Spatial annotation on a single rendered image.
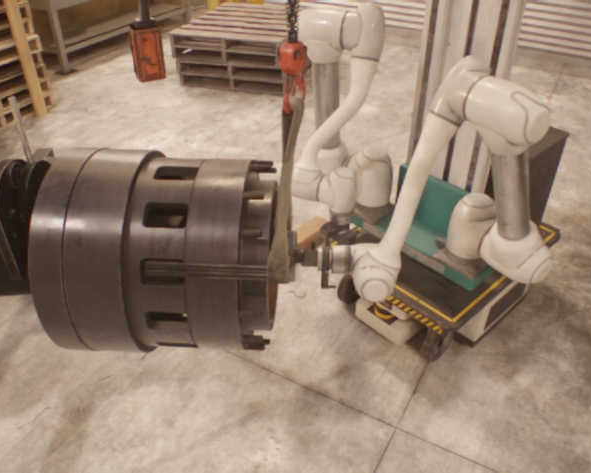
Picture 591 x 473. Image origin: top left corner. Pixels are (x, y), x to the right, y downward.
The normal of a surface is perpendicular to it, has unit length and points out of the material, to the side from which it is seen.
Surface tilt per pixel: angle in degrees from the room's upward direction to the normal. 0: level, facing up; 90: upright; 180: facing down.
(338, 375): 0
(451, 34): 90
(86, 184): 18
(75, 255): 56
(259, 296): 81
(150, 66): 90
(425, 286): 0
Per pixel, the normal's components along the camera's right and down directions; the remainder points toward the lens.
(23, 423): 0.00, -0.81
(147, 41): 0.47, 0.52
